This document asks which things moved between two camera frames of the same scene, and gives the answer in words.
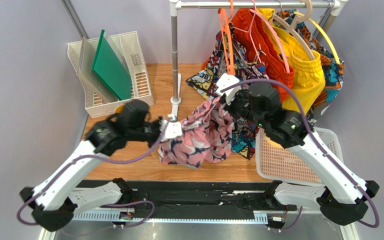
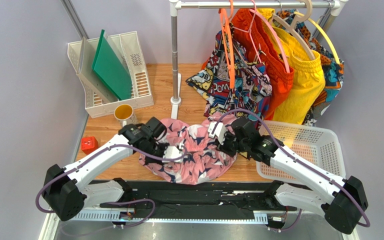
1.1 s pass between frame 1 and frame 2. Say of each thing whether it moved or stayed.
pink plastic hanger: stayed
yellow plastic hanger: stayed
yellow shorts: stayed
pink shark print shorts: moved
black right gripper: moved
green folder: stayed
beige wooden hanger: stayed
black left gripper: moved
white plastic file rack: stayed
